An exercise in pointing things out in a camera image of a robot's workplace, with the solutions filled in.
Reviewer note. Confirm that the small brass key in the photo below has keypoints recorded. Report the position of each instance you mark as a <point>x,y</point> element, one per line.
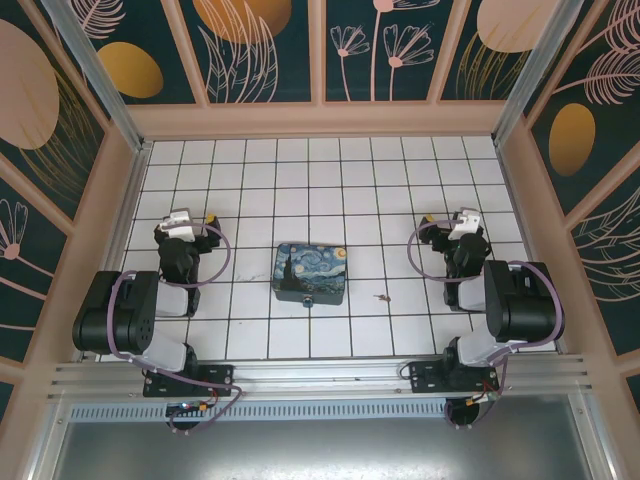
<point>382,298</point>

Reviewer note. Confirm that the starry night tin box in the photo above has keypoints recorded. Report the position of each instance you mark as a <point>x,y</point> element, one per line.
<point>310,272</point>

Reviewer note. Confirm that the small padlock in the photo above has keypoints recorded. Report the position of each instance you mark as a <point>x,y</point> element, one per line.
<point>307,301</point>

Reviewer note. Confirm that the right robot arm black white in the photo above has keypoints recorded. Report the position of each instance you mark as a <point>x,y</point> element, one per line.
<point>520,305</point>

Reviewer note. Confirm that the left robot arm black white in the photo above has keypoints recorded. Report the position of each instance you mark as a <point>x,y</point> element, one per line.
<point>125,320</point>

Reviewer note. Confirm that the yellow power connector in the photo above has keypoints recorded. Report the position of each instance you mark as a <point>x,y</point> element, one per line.
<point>481,399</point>

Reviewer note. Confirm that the small circuit board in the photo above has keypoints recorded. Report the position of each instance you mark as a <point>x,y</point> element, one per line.
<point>187,407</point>

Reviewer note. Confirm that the grey metal sheet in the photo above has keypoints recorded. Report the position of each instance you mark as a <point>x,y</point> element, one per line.
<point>325,450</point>

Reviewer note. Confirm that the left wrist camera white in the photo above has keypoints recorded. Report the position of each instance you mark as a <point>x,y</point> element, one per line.
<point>179,224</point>

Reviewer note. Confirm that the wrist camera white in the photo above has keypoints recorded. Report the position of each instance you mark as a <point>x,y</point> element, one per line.
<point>464,224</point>
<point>179,224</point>

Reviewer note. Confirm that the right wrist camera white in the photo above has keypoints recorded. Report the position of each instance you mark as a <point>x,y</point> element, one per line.
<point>464,224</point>

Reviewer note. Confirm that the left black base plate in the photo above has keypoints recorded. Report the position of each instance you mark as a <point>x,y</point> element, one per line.
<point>220,375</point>

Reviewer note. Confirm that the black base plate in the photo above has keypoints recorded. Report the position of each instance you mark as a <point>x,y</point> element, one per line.
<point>220,375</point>
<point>425,377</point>

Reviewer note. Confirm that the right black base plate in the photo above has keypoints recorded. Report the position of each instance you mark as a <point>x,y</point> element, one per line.
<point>425,377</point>

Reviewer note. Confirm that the aluminium frame post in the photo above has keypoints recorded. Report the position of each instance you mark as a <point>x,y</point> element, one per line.
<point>100,75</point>
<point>540,65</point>

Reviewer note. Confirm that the aluminium mounting rail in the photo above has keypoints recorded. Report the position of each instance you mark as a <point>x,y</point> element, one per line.
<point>325,372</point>

